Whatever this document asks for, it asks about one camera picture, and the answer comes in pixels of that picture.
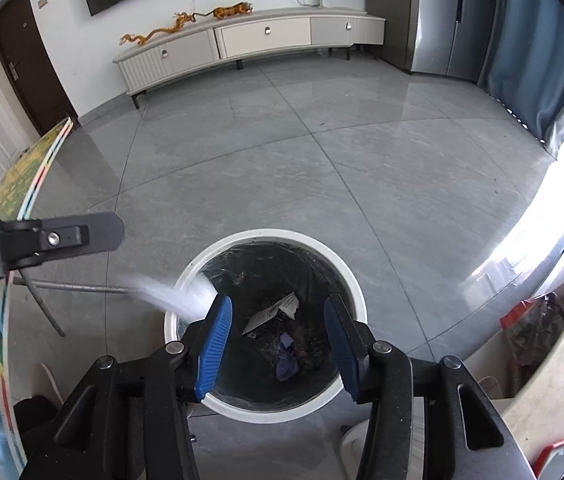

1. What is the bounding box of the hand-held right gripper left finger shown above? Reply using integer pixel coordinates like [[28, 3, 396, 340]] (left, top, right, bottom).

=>
[[19, 294, 234, 480]]

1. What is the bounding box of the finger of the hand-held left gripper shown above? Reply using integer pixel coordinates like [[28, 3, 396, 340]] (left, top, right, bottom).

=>
[[2, 212, 126, 274]]

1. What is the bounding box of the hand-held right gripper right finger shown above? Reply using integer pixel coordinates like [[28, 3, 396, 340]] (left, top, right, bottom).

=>
[[323, 294, 538, 480]]

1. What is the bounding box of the white paper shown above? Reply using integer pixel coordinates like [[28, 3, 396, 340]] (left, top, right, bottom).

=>
[[114, 274, 219, 322]]

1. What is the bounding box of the white round trash bin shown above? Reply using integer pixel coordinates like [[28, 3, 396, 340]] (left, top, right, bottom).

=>
[[163, 229, 368, 424]]

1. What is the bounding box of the purple wrapper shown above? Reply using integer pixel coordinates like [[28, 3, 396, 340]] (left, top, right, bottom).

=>
[[274, 335, 304, 381]]

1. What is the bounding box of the white paper scrap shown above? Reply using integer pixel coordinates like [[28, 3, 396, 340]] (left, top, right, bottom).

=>
[[242, 291, 300, 337]]

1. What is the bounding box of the flower printed glass table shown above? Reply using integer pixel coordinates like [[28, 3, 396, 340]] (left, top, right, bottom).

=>
[[0, 116, 135, 480]]

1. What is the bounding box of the dark brown door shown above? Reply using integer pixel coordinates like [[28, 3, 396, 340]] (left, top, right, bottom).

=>
[[0, 0, 80, 136]]

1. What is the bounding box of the clear plastic bag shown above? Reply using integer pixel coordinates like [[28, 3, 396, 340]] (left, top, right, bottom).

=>
[[499, 292, 564, 368]]

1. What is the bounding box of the orange dragon ornament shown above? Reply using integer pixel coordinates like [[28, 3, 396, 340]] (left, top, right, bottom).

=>
[[120, 10, 208, 46]]

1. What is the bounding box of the red flat box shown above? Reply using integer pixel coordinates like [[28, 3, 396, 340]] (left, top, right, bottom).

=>
[[537, 435, 564, 480]]

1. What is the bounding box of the white television cabinet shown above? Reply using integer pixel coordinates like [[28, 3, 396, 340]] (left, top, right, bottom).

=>
[[113, 7, 387, 109]]

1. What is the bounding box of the orange tiger ornament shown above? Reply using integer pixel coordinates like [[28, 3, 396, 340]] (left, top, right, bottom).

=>
[[212, 4, 254, 21]]

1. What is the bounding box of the grey refrigerator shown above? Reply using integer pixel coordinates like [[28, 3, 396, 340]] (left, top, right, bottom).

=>
[[366, 0, 500, 83]]

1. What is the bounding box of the blue curtain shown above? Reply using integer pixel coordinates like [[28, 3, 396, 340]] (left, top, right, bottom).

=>
[[477, 0, 564, 158]]

